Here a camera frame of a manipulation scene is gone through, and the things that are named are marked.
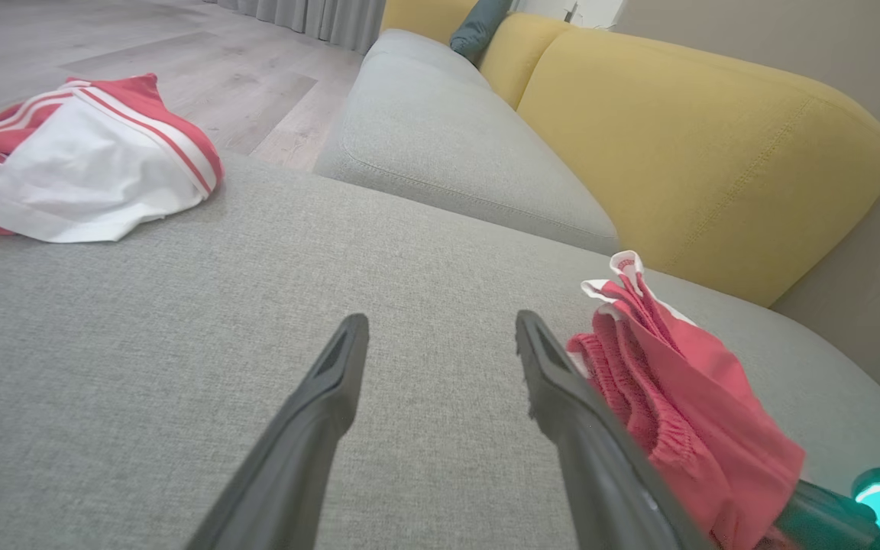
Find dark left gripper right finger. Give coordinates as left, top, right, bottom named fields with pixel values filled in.
left=515, top=310, right=717, bottom=550

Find large yellow sofa backrest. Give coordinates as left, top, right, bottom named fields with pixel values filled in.
left=516, top=29, right=880, bottom=309

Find red white striped jersey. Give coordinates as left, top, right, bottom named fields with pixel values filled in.
left=0, top=73, right=225, bottom=244

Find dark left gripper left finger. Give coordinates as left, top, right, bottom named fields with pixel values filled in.
left=185, top=313, right=370, bottom=550

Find small yellow sofa backrest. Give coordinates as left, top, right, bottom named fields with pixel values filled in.
left=478, top=11, right=572, bottom=112

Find red mesh shorts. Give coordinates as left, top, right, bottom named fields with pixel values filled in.
left=565, top=250, right=807, bottom=550

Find small grey sofa seat cushion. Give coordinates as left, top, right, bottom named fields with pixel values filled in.
left=313, top=29, right=621, bottom=256

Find teal throw pillow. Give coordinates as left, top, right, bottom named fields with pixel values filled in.
left=450, top=0, right=514, bottom=66

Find grey curtain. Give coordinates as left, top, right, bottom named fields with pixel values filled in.
left=215, top=0, right=388, bottom=56

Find large grey sofa seat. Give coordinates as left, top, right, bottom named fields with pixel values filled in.
left=0, top=149, right=880, bottom=550

